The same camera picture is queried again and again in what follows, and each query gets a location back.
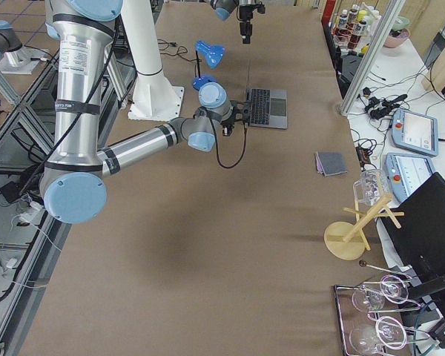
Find pink green bowls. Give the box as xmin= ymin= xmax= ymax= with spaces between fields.
xmin=383 ymin=16 xmax=410 ymax=48

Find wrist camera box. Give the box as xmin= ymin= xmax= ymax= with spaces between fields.
xmin=222 ymin=125 xmax=234 ymax=136

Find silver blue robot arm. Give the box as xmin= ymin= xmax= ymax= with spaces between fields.
xmin=39 ymin=1 xmax=250 ymax=224
xmin=206 ymin=0 xmax=266 ymax=45

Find blue grey teach pendant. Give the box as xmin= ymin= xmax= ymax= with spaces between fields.
xmin=392 ymin=109 xmax=438 ymax=156

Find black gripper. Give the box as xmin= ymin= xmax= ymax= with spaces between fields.
xmin=222 ymin=100 xmax=251 ymax=128
xmin=237 ymin=0 xmax=266 ymax=45

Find grey laptop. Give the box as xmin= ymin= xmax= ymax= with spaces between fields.
xmin=245 ymin=88 xmax=288 ymax=130

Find black framed tray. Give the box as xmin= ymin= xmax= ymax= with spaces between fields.
xmin=333 ymin=285 xmax=430 ymax=355

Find aluminium frame post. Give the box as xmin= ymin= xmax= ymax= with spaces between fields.
xmin=340 ymin=0 xmax=405 ymax=116

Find clear glass mug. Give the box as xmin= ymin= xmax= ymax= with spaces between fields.
xmin=353 ymin=169 xmax=391 ymax=206

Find black computer monitor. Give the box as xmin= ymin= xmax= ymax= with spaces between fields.
xmin=381 ymin=172 xmax=445 ymax=281

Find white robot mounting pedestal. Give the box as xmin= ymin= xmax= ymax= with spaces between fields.
xmin=121 ymin=0 xmax=184 ymax=122

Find blue desk lamp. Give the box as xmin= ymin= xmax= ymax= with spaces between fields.
xmin=192 ymin=40 xmax=225 ymax=90

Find clear wine glass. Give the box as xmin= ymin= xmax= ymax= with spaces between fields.
xmin=352 ymin=274 xmax=408 ymax=312
xmin=349 ymin=316 xmax=407 ymax=355

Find black lamp power cable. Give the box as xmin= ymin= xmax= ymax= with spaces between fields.
xmin=158 ymin=39 xmax=201 ymax=77

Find copper wire bottle rack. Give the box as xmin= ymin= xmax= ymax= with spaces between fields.
xmin=332 ymin=5 xmax=368 ymax=50

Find wooden mug tree stand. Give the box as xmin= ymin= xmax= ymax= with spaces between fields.
xmin=323 ymin=193 xmax=404 ymax=260

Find folded grey purple cloth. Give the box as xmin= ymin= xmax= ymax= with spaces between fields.
xmin=314 ymin=151 xmax=348 ymax=177

